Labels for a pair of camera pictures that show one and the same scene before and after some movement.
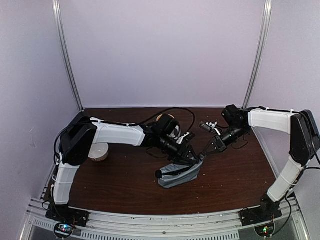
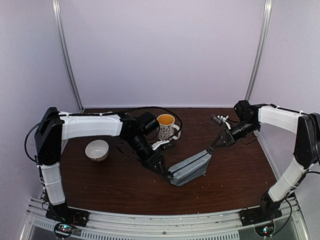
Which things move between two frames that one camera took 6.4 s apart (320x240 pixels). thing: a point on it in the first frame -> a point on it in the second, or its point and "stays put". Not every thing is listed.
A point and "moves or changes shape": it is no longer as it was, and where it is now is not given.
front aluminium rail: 223,225 stays put
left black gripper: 183,156 -> 153,160
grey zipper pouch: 171,175 moves or changes shape
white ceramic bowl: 98,151 stays put
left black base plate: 64,213 stays put
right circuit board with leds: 265,230 stays put
